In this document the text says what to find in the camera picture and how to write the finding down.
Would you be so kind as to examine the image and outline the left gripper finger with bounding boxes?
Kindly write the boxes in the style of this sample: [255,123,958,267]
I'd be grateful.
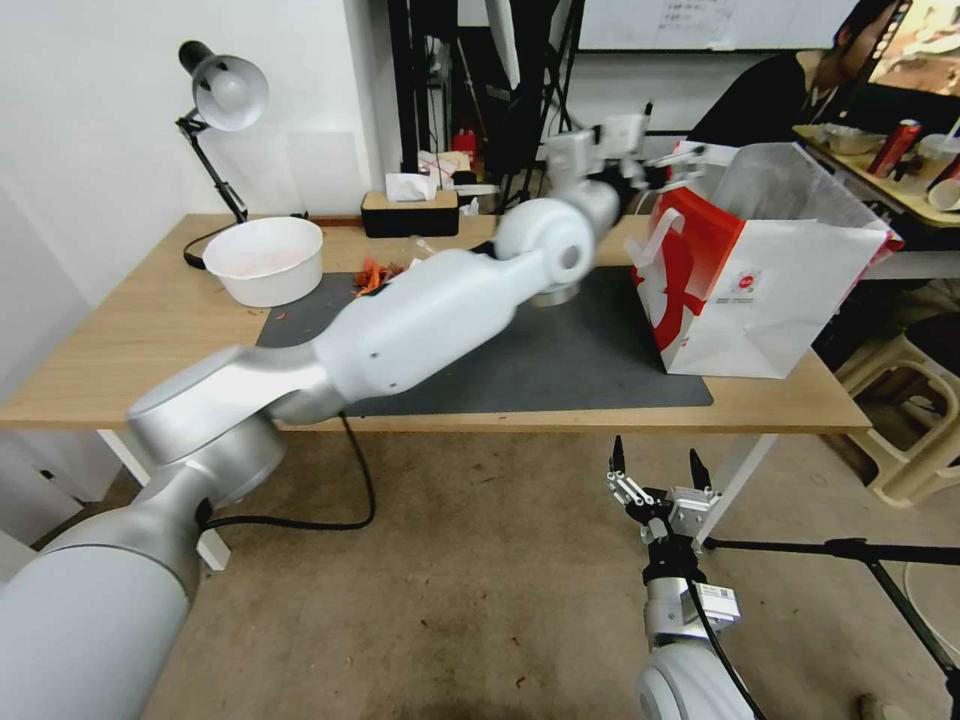
[649,143,709,171]
[664,161,711,192]

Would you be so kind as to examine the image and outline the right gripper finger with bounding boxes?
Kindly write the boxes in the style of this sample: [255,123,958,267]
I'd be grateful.
[668,447,723,556]
[604,434,660,528]

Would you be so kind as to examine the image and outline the red and white delivery bag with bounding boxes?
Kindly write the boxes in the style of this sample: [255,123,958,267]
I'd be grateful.
[623,139,906,380]

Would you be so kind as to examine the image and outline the black tissue box wooden lid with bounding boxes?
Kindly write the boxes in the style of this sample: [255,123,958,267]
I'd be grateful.
[360,172,461,240]

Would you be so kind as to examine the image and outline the person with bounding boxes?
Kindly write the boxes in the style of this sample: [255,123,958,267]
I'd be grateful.
[685,0,906,145]

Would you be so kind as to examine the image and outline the white whiteboard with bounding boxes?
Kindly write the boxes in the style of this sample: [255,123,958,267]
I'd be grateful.
[575,0,856,54]

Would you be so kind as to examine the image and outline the dark grey desk mat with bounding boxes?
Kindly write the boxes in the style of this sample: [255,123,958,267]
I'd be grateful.
[254,263,714,418]

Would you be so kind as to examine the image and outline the clear bowl on side desk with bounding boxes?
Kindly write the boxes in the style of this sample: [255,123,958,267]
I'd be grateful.
[821,122,874,157]

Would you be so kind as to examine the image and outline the black tripod stand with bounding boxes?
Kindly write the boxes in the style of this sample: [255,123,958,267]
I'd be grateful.
[703,535,960,684]

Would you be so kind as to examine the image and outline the red drink can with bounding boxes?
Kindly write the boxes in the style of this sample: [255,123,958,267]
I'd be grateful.
[867,117,923,181]

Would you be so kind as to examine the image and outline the wooden side desk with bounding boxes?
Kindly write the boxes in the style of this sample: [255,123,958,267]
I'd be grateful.
[791,122,960,231]

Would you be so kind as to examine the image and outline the black metal rack stand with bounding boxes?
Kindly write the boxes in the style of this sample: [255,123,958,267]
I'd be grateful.
[386,0,588,219]

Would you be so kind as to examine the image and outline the beige plastic stool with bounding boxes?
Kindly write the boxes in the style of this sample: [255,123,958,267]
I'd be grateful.
[830,329,960,513]

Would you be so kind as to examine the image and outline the computer monitor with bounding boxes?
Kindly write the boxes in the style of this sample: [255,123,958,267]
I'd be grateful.
[868,0,960,97]

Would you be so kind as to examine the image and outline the orange food scraps pile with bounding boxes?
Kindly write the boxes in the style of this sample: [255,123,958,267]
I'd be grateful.
[350,256,406,298]

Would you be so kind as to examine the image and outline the white plastic bowl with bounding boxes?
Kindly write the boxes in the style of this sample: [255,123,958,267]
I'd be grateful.
[201,216,325,309]

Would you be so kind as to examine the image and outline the black desk lamp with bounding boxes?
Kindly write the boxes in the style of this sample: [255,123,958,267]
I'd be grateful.
[174,40,271,270]

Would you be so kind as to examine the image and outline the wooden table white legs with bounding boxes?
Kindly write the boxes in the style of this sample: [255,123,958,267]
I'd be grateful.
[0,212,873,574]

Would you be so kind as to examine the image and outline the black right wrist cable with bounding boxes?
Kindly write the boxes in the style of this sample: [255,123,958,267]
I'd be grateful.
[671,553,762,720]

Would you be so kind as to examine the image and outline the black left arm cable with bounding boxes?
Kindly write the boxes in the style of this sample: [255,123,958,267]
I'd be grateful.
[196,410,378,535]

